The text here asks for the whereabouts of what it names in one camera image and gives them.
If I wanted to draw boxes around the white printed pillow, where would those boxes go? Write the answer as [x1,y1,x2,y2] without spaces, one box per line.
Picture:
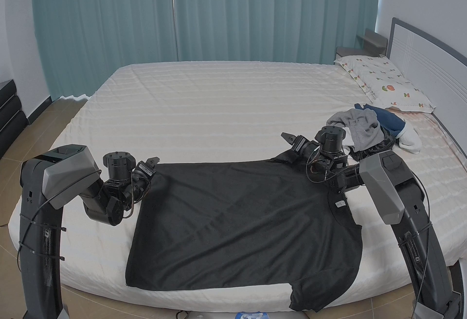
[334,55,436,114]

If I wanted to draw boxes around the black chest of drawers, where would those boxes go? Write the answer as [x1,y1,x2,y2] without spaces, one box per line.
[0,79,30,159]

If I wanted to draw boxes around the pile of clothes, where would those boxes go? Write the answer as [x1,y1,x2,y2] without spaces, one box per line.
[326,103,423,162]

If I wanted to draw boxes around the bed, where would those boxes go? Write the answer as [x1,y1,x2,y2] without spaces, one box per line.
[8,17,467,312]

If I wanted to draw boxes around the black T-shirt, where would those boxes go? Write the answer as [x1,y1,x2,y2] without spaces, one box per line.
[125,150,363,312]

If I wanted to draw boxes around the black cable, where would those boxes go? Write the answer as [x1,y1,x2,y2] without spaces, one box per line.
[16,169,103,276]
[410,167,432,311]

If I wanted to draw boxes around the grey bedside table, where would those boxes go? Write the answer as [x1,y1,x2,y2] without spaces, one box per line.
[335,28,388,59]

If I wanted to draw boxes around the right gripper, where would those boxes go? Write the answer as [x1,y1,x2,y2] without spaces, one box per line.
[280,132,322,160]

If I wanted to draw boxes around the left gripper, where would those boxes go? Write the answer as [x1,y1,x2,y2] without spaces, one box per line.
[133,156,160,187]

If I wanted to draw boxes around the blue-green curtain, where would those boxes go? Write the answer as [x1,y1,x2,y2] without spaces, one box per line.
[171,0,380,64]
[32,0,179,101]

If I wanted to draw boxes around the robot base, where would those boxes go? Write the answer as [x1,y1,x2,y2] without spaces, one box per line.
[179,310,311,319]

